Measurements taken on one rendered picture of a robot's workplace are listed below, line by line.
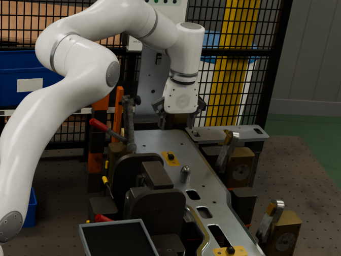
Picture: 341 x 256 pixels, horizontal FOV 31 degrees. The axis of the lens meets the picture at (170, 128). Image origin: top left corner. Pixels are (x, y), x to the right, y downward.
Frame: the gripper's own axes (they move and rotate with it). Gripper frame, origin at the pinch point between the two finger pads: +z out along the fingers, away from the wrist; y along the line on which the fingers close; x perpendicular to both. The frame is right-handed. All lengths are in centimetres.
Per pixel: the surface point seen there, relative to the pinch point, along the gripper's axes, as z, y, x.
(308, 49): 57, 193, 222
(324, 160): 111, 178, 151
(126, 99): -9.5, -17.0, -1.3
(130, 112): -5.6, -15.5, -1.8
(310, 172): 42, 78, 32
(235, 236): 12.0, 4.4, -40.5
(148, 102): 4.9, 0.0, 26.6
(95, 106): 7.1, -18.1, 28.5
